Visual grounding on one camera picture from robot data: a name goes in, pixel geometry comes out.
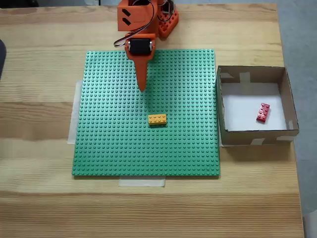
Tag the red lego block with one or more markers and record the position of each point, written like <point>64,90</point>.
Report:
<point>263,112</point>

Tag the yellow lego block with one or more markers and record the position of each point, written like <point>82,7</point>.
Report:
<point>157,120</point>

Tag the green lego baseplate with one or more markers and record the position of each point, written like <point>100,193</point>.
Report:
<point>111,124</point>

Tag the brown cardboard box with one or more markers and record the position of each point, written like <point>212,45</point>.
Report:
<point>257,140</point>

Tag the masking tape strip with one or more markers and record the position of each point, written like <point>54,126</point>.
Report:
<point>141,182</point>
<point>73,119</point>

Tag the white paper sheet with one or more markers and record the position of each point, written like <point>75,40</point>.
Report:
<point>240,109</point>

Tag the black rounded device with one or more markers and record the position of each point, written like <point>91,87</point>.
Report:
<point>2,59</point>

